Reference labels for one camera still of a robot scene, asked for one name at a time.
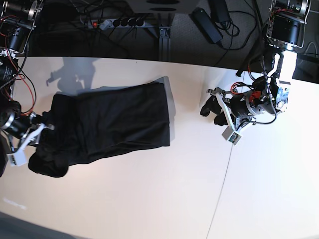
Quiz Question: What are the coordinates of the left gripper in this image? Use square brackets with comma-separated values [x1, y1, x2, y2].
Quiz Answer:
[200, 87, 257, 131]

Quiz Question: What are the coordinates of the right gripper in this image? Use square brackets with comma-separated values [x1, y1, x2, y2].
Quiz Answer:
[17, 112, 55, 149]

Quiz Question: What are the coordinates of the black T-shirt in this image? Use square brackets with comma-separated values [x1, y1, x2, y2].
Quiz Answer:
[28, 82, 170, 178]

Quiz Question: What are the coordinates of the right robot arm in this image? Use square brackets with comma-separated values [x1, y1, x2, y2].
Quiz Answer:
[0, 0, 44, 142]

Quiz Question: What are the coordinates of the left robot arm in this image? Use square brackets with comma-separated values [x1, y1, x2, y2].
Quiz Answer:
[200, 0, 312, 131]

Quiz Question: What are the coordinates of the black power adapter brick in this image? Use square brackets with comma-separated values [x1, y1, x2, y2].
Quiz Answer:
[190, 8, 223, 44]

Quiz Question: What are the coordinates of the black power strip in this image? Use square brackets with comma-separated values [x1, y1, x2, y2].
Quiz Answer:
[84, 17, 147, 31]

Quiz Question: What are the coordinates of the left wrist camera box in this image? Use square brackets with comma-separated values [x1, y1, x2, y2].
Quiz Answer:
[222, 126, 242, 145]

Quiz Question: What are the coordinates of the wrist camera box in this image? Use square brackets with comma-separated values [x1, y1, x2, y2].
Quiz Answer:
[7, 148, 27, 166]
[222, 126, 242, 145]

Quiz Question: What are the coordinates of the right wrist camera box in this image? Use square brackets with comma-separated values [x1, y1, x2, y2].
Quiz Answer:
[7, 148, 27, 166]

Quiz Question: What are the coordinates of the aluminium frame post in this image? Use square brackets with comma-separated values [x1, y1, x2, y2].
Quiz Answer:
[157, 13, 175, 62]

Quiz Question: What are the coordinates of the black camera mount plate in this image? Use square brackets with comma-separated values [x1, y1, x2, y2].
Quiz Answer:
[127, 0, 199, 13]

